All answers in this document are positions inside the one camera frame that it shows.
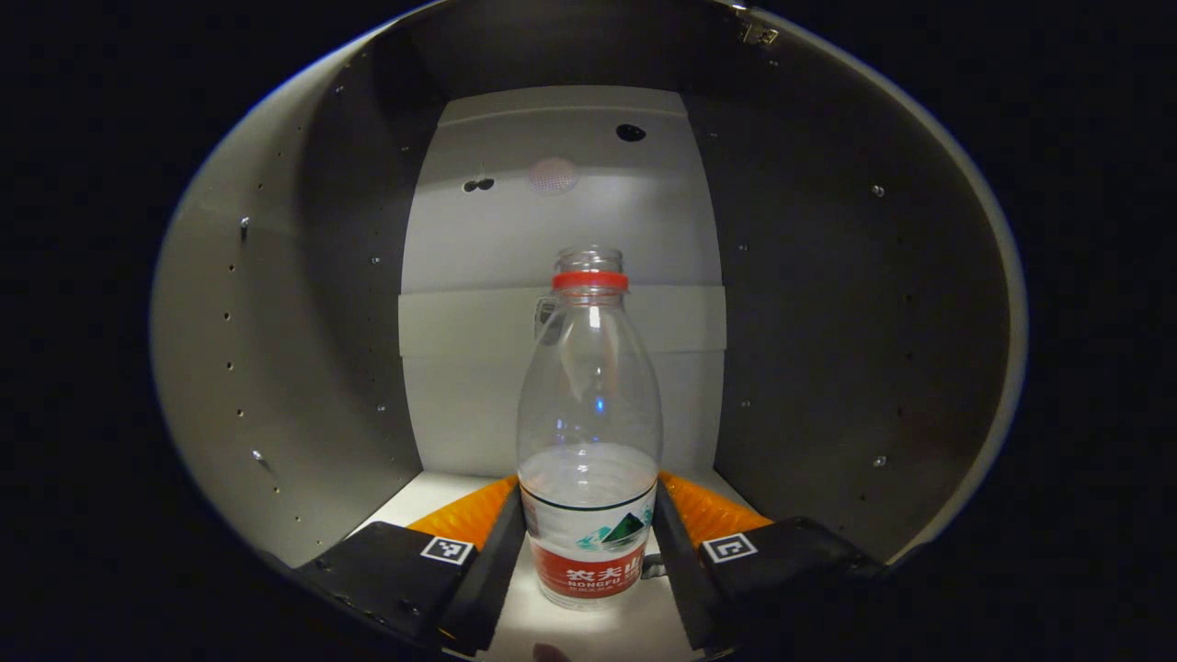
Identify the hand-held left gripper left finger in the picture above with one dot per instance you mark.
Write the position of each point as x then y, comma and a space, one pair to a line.
497, 570

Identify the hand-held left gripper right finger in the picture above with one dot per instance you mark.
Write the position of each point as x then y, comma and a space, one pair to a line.
676, 570

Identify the clear plastic bottle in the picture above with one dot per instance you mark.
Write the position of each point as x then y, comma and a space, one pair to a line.
588, 441

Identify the grey cabinet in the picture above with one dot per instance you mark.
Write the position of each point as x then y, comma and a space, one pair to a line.
828, 322

